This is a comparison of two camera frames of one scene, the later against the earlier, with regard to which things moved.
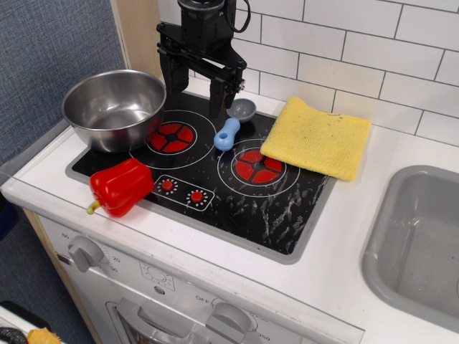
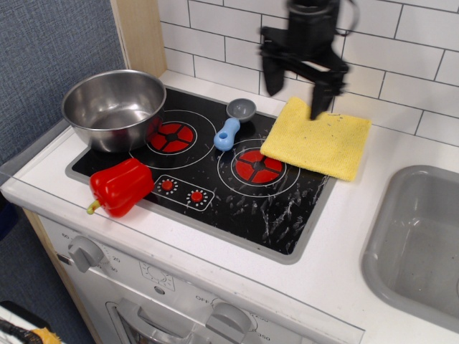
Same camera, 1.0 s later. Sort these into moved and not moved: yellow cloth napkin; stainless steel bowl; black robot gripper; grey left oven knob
Moved: black robot gripper
Not moved: grey left oven knob; yellow cloth napkin; stainless steel bowl
